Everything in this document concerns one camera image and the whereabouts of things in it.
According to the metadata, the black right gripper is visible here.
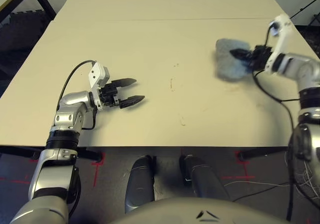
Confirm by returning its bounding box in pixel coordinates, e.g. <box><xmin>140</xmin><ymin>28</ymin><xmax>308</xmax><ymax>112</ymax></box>
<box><xmin>229</xmin><ymin>46</ymin><xmax>273</xmax><ymax>72</ymax></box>

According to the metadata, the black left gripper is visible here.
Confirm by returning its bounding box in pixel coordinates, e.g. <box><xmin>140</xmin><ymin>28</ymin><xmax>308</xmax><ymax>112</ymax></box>
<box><xmin>98</xmin><ymin>78</ymin><xmax>147</xmax><ymax>110</ymax></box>

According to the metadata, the light blue rag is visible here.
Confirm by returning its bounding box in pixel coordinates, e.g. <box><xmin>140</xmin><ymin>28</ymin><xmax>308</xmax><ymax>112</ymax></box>
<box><xmin>214</xmin><ymin>38</ymin><xmax>253</xmax><ymax>82</ymax></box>

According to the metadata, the black table foot bar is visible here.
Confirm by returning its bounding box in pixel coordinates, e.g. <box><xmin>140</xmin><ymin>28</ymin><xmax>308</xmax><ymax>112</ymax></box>
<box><xmin>76</xmin><ymin>147</ymin><xmax>105</xmax><ymax>163</ymax></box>
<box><xmin>0</xmin><ymin>146</ymin><xmax>41</xmax><ymax>160</ymax></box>
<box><xmin>238</xmin><ymin>147</ymin><xmax>289</xmax><ymax>161</ymax></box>

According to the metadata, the black tripod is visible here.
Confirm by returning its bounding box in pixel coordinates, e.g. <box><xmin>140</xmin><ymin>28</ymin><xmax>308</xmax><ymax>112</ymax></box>
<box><xmin>289</xmin><ymin>0</ymin><xmax>320</xmax><ymax>26</ymax></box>

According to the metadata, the grey left robot leg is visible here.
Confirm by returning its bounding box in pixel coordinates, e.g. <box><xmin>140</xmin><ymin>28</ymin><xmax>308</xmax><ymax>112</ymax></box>
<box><xmin>124</xmin><ymin>155</ymin><xmax>156</xmax><ymax>213</ymax></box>

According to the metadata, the grey robot leg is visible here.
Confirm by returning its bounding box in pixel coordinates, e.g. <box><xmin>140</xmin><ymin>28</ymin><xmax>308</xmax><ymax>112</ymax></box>
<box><xmin>179</xmin><ymin>154</ymin><xmax>230</xmax><ymax>202</ymax></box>
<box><xmin>124</xmin><ymin>155</ymin><xmax>156</xmax><ymax>213</ymax></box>

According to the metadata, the grey right robot leg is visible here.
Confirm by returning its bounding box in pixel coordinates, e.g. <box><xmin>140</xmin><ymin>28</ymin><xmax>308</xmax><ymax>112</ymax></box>
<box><xmin>179</xmin><ymin>154</ymin><xmax>230</xmax><ymax>202</ymax></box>

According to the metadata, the black-framed side table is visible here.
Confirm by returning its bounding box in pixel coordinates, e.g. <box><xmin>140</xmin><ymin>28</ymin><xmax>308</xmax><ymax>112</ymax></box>
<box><xmin>0</xmin><ymin>0</ymin><xmax>57</xmax><ymax>22</ymax></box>

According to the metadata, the black foam floor mat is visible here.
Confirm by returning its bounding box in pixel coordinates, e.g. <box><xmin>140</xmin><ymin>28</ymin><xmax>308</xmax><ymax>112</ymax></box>
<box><xmin>0</xmin><ymin>8</ymin><xmax>52</xmax><ymax>94</ymax></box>

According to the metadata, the grey robot torso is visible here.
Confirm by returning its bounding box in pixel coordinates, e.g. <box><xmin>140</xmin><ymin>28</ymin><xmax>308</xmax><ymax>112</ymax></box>
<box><xmin>109</xmin><ymin>196</ymin><xmax>298</xmax><ymax>224</ymax></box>

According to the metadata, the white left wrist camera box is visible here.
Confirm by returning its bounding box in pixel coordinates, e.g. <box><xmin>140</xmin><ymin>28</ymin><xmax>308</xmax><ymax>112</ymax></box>
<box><xmin>87</xmin><ymin>61</ymin><xmax>110</xmax><ymax>109</ymax></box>

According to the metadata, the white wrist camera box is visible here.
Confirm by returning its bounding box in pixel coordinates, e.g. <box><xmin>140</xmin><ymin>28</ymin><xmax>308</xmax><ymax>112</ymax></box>
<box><xmin>264</xmin><ymin>14</ymin><xmax>294</xmax><ymax>73</ymax></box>
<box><xmin>87</xmin><ymin>61</ymin><xmax>110</xmax><ymax>109</ymax></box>

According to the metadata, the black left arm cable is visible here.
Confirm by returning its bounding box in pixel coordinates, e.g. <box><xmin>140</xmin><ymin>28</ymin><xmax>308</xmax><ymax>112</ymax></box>
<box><xmin>56</xmin><ymin>60</ymin><xmax>99</xmax><ymax>131</ymax></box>

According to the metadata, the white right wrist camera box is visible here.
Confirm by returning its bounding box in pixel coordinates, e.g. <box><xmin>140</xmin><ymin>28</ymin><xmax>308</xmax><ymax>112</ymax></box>
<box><xmin>264</xmin><ymin>14</ymin><xmax>294</xmax><ymax>73</ymax></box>

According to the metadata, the white floor cable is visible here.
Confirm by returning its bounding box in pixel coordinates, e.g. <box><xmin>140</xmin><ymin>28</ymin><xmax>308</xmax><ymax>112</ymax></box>
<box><xmin>223</xmin><ymin>180</ymin><xmax>291</xmax><ymax>188</ymax></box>

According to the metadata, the white wire tangle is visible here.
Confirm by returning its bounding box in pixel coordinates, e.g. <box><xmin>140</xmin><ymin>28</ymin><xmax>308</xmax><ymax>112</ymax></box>
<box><xmin>284</xmin><ymin>150</ymin><xmax>320</xmax><ymax>200</ymax></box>

